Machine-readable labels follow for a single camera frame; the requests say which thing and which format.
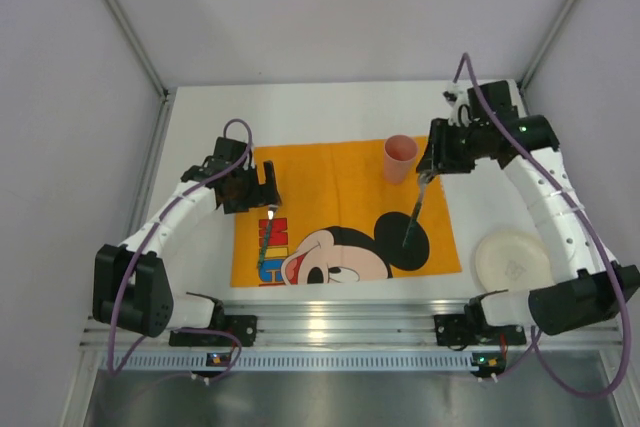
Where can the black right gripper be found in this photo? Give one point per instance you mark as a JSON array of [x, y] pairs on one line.
[[436, 162]]

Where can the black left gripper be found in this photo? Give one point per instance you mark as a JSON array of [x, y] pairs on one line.
[[261, 187]]

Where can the green handled fork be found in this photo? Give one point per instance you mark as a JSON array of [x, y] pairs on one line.
[[271, 213]]

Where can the green handled spoon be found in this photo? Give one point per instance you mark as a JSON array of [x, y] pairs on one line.
[[416, 212]]

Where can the pink plastic cup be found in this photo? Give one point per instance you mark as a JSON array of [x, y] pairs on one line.
[[400, 152]]

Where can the orange cartoon mouse placemat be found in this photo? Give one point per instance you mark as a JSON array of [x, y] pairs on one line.
[[341, 222]]

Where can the cream round plate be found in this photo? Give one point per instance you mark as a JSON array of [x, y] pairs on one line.
[[512, 260]]

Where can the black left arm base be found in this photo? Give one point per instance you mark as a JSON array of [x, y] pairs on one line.
[[242, 327]]

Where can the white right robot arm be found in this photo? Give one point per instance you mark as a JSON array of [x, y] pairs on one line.
[[588, 285]]

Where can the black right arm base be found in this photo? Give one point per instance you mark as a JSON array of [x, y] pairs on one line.
[[470, 328]]

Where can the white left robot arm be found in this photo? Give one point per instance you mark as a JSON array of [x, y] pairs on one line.
[[139, 286]]

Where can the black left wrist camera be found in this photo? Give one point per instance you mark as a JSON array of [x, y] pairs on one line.
[[228, 150]]

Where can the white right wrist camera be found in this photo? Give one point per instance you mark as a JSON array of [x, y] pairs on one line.
[[458, 99]]

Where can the aluminium mounting rail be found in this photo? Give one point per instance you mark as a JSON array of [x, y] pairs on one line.
[[332, 324]]

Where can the left aluminium corner post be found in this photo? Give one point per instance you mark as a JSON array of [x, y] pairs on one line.
[[135, 45]]

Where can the aluminium corner post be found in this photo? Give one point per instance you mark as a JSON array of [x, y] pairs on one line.
[[550, 37], [135, 45]]

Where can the perforated metal cable tray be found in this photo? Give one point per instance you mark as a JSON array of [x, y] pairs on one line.
[[298, 361]]

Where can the right aluminium corner post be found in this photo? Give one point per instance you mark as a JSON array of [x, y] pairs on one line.
[[550, 37]]

